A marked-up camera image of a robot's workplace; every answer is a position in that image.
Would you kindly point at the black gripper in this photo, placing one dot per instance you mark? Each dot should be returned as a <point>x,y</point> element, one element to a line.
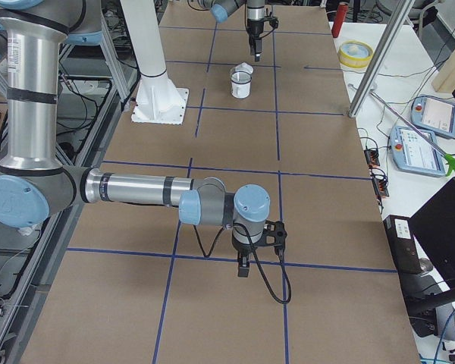
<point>243,251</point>
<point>255,29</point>

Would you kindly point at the clear plastic funnel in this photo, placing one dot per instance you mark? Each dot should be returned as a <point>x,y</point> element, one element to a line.
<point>240,77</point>

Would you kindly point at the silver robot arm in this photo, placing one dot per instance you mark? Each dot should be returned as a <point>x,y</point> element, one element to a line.
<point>34,185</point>
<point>256,16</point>

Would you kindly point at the white ceramic lid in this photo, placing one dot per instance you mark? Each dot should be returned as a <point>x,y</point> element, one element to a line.
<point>245,68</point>

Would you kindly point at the white enamel mug blue rim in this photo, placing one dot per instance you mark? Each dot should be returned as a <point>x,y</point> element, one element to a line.
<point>240,91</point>

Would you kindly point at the red cylinder can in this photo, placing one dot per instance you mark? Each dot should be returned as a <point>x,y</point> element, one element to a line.
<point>339,19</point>

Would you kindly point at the yellow tape roll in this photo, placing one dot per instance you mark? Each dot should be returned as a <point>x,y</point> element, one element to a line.
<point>355,54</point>

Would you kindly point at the orange connector block near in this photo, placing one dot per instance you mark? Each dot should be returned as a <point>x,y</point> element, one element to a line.
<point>380,184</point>

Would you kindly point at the orange connector block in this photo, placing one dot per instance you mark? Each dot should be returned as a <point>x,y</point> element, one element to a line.
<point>380,184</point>
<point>372,157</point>

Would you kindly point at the black computer box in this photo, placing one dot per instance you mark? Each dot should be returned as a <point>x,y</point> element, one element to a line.
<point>402,244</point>

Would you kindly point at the orange connector block far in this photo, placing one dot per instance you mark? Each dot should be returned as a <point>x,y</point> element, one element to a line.
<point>372,157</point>

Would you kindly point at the near teach pendant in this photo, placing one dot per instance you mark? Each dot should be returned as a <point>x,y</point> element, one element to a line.
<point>414,155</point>

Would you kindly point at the teach pendant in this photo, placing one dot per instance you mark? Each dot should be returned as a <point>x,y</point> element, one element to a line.
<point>434,114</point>
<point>414,155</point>

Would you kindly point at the far teach pendant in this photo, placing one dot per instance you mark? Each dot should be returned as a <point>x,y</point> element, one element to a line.
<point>434,114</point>

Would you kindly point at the wooden board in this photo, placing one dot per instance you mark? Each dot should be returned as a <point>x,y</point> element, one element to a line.
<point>445,80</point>

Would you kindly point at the black monitor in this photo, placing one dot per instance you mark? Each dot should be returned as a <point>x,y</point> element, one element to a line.
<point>434,227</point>

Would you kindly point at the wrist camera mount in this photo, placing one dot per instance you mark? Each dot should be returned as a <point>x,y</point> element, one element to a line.
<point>274,235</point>
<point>273,21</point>

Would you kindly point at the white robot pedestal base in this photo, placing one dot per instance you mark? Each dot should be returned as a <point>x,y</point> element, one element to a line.
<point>158,100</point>

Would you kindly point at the green handled air gun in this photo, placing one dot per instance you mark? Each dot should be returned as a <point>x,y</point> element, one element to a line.
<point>448,157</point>

